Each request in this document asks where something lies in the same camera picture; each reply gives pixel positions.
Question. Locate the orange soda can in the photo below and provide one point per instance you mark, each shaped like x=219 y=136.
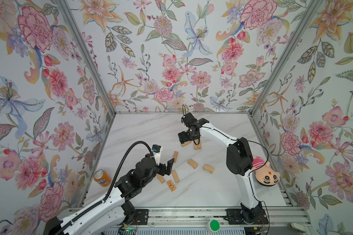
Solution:
x=102 y=178

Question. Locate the plain flat wood block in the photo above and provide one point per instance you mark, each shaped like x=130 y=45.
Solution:
x=160 y=178
x=175 y=176

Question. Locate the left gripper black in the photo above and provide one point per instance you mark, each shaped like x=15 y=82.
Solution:
x=163 y=172

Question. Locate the right corner aluminium post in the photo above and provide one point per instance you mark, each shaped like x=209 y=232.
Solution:
x=291 y=46

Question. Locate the corner aluminium post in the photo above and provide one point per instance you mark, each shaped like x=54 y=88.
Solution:
x=71 y=23
x=291 y=46

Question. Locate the green round button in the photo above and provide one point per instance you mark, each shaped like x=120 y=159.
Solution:
x=213 y=226

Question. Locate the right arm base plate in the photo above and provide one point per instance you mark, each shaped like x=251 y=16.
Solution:
x=236 y=217

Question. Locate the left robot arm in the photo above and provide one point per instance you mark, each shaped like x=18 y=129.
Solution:
x=114 y=207

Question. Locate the white device on rail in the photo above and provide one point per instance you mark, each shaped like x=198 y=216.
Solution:
x=297 y=227

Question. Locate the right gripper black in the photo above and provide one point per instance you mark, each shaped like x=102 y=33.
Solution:
x=183 y=138

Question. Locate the printed wood block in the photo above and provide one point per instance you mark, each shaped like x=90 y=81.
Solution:
x=171 y=185

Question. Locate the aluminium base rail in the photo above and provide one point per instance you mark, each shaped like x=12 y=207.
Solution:
x=193 y=221

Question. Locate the left corner aluminium post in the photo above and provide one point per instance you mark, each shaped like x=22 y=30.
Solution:
x=71 y=23

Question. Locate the pink plush toy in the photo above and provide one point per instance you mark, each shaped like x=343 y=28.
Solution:
x=264 y=174

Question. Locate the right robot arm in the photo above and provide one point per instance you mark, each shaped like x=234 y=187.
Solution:
x=239 y=160

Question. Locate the arched wood block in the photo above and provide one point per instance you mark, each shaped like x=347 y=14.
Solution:
x=193 y=163
x=208 y=168

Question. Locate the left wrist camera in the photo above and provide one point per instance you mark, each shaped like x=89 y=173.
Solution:
x=157 y=150

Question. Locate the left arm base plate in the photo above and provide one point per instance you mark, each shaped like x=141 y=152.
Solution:
x=138 y=217

